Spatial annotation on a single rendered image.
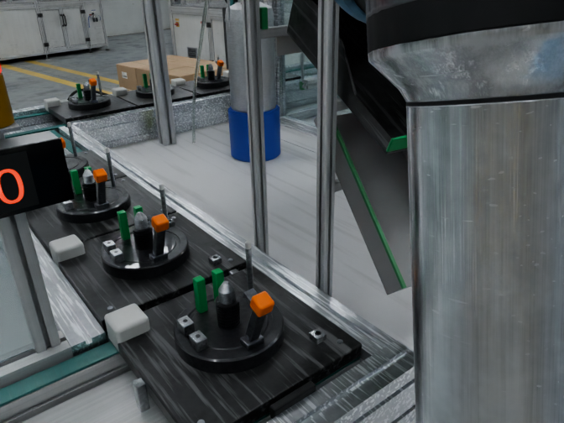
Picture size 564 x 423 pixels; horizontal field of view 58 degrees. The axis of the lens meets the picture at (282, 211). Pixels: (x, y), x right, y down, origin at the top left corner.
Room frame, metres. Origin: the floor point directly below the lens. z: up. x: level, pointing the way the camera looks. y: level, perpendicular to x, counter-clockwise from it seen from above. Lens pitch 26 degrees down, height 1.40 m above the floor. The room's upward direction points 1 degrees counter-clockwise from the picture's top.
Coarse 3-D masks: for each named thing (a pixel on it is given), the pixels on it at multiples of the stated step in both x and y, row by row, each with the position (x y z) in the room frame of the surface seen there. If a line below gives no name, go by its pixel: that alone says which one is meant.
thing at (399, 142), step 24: (312, 0) 0.81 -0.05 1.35; (288, 24) 0.81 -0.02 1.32; (312, 24) 0.75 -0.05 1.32; (360, 24) 0.86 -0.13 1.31; (312, 48) 0.75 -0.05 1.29; (360, 48) 0.81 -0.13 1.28; (360, 72) 0.74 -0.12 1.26; (360, 96) 0.69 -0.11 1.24; (384, 96) 0.70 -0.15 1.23; (360, 120) 0.64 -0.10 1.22; (384, 120) 0.65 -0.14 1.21; (384, 144) 0.59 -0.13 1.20
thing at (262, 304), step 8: (248, 296) 0.47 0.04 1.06; (256, 296) 0.46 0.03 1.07; (264, 296) 0.46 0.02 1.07; (256, 304) 0.45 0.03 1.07; (264, 304) 0.45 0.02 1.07; (272, 304) 0.45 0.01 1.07; (256, 312) 0.45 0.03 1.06; (264, 312) 0.45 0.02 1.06; (256, 320) 0.46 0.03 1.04; (264, 320) 0.47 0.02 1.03; (248, 328) 0.47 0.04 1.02; (256, 328) 0.46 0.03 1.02; (248, 336) 0.47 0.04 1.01; (256, 336) 0.47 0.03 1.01
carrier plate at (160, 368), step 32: (256, 288) 0.62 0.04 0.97; (160, 320) 0.56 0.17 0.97; (288, 320) 0.55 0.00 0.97; (320, 320) 0.55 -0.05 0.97; (128, 352) 0.49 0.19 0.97; (160, 352) 0.49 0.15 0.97; (288, 352) 0.48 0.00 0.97; (320, 352) 0.48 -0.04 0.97; (352, 352) 0.49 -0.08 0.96; (160, 384) 0.44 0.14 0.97; (192, 384) 0.44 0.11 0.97; (224, 384) 0.43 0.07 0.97; (256, 384) 0.43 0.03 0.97; (288, 384) 0.43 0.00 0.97; (192, 416) 0.39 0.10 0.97; (224, 416) 0.39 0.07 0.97; (256, 416) 0.40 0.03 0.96
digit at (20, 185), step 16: (0, 160) 0.48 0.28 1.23; (16, 160) 0.49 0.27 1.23; (0, 176) 0.48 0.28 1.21; (16, 176) 0.48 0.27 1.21; (32, 176) 0.49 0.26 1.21; (0, 192) 0.47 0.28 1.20; (16, 192) 0.48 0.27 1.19; (32, 192) 0.49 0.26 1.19; (0, 208) 0.47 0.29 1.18; (16, 208) 0.48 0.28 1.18
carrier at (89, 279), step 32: (160, 192) 0.78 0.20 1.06; (192, 224) 0.84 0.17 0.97; (64, 256) 0.72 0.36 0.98; (96, 256) 0.73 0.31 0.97; (128, 256) 0.69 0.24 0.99; (160, 256) 0.68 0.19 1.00; (192, 256) 0.72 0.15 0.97; (224, 256) 0.72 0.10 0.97; (96, 288) 0.63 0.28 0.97; (128, 288) 0.63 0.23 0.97; (160, 288) 0.63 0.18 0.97; (192, 288) 0.64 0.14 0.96
